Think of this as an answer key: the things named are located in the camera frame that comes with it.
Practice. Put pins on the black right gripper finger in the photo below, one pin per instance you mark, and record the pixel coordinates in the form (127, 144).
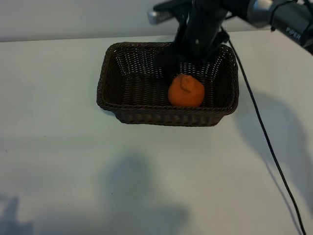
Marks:
(170, 74)

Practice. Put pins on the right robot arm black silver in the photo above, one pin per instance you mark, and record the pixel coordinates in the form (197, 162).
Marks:
(288, 22)

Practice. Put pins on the dark brown wicker basket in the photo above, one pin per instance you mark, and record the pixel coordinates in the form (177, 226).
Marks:
(146, 93)

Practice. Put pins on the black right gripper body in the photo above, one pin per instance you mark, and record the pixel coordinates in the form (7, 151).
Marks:
(203, 31)

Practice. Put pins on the orange fruit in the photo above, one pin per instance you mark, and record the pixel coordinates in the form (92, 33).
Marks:
(187, 94)

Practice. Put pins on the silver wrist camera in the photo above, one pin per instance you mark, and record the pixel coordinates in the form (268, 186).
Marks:
(159, 17)

